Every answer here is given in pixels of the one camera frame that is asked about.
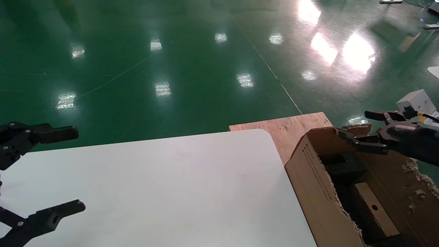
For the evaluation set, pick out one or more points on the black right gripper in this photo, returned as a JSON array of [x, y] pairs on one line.
[[415, 140]]

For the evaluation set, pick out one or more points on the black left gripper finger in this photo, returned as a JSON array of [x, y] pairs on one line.
[[44, 221], [51, 134]]

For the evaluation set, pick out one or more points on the small wooden box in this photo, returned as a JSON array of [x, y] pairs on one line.
[[374, 209]]

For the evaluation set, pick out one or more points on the big cardboard box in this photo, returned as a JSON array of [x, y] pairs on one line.
[[315, 192]]

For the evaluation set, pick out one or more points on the black foam block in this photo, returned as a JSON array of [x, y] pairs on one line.
[[346, 166]]

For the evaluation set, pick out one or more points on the plywood board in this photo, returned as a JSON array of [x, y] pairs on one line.
[[295, 130]]

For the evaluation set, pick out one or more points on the white rounded floor object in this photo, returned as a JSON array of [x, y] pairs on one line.
[[434, 72]]

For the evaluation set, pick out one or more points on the grey floor stand leg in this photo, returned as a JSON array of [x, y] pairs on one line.
[[432, 26]]

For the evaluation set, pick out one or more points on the grey flat floor base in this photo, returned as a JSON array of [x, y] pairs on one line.
[[391, 1]]

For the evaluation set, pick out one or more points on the grey floor equipment corner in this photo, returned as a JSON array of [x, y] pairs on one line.
[[435, 6]]

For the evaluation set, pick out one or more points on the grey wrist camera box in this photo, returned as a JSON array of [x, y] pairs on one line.
[[416, 101]]

